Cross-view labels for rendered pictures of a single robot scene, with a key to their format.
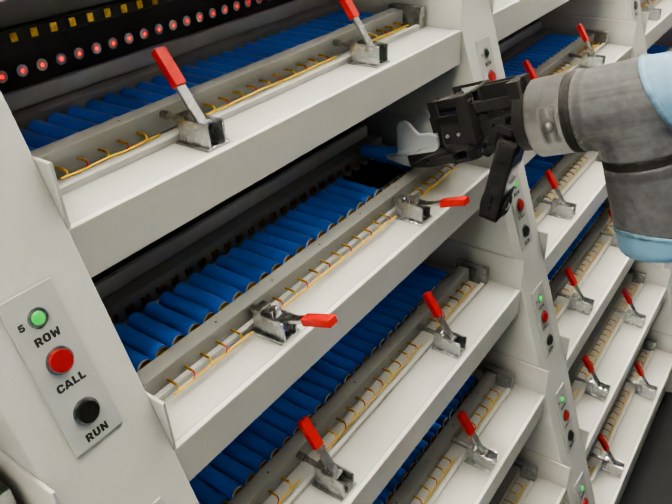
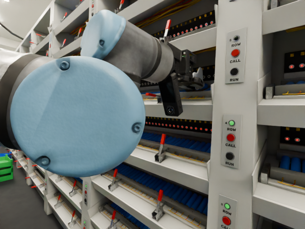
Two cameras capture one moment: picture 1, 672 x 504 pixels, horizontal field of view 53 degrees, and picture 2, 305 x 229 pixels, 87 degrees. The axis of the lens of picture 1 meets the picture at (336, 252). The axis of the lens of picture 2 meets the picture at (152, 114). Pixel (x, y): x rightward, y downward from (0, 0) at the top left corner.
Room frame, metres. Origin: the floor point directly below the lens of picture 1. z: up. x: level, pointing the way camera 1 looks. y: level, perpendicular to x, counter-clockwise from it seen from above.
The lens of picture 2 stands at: (0.74, -0.65, 0.88)
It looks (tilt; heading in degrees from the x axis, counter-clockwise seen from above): 1 degrees down; 88
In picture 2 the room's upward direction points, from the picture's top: 3 degrees clockwise
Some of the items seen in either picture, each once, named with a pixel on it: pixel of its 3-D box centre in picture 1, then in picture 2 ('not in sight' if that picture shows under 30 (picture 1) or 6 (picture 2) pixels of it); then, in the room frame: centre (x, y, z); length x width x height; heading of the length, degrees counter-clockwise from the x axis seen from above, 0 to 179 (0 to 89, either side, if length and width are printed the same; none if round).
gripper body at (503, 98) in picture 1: (486, 121); (174, 67); (0.80, -0.23, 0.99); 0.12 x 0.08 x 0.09; 46
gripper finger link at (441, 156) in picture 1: (441, 153); not in sight; (0.82, -0.17, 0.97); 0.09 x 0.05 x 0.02; 51
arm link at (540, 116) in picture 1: (552, 116); (151, 62); (0.74, -0.28, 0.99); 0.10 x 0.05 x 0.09; 136
